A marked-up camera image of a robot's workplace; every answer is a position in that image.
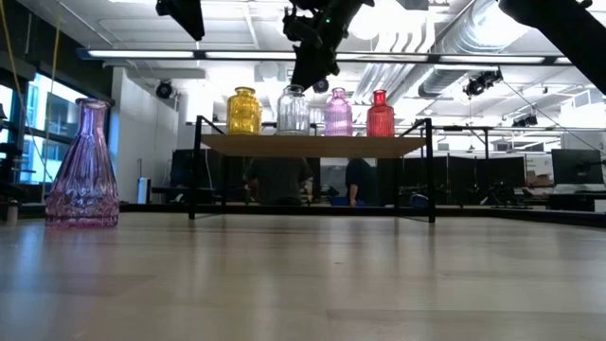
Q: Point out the window with dark frame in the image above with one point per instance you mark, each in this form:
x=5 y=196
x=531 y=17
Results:
x=71 y=142

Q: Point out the clear ribbed glass jar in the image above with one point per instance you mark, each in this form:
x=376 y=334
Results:
x=292 y=116

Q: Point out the black background desk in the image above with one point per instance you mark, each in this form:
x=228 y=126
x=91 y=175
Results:
x=573 y=201

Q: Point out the blue round object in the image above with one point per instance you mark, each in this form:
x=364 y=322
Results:
x=419 y=201

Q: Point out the silver ventilation duct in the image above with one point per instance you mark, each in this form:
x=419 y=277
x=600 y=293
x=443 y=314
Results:
x=454 y=47

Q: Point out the wooden shelf with black legs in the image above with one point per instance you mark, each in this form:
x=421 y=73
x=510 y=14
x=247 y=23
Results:
x=312 y=146

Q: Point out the small blue box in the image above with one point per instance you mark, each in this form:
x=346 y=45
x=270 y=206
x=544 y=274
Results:
x=340 y=201

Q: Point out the purple ribbed glass bottle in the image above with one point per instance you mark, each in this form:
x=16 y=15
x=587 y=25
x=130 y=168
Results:
x=338 y=116

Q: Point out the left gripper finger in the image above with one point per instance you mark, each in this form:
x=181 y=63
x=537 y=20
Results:
x=182 y=16

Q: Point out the purple conical glass vase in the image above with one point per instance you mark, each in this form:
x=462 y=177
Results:
x=83 y=189

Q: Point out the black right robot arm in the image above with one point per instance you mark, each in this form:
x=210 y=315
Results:
x=558 y=23

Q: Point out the black computer monitor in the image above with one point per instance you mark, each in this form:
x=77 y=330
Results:
x=577 y=166

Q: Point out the long ceiling light rail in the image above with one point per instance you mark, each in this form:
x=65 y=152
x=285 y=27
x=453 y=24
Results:
x=142 y=54

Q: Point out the large yellow ribbed glass jar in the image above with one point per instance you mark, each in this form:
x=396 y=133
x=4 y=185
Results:
x=244 y=113

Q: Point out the person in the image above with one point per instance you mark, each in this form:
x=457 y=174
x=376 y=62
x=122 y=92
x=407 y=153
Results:
x=279 y=182
x=358 y=180

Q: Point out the white cylindrical bin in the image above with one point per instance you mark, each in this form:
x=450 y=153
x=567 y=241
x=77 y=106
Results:
x=143 y=190

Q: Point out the small red glass bottle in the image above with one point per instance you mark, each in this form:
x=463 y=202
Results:
x=380 y=118

